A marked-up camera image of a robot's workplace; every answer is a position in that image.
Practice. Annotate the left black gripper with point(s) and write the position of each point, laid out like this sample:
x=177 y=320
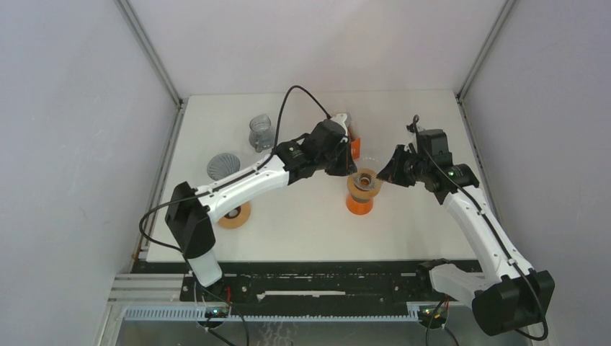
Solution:
x=348 y=165

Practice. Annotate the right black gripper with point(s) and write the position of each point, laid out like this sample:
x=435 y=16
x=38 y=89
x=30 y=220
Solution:
x=391 y=171

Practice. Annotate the clear glass dripper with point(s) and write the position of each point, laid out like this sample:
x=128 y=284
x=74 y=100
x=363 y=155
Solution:
x=369 y=165

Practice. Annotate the orange glass carafe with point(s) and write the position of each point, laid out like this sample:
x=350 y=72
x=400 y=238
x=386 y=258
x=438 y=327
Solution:
x=358 y=207

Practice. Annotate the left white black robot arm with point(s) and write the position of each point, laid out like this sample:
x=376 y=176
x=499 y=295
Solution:
x=193 y=211

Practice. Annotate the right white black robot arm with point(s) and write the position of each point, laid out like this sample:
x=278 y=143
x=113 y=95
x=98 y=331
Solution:
x=512 y=295

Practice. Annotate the orange coffee filter box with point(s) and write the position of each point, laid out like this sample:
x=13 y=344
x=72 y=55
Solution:
x=355 y=141

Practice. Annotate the grey ribbed dripper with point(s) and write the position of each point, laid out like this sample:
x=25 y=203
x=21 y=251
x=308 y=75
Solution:
x=223 y=165

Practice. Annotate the grey glass carafe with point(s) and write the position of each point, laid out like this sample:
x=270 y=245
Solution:
x=262 y=134

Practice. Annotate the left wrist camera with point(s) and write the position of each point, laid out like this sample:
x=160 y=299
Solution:
x=343 y=119

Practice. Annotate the black mounting base plate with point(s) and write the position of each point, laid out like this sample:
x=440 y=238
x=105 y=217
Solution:
x=300 y=289

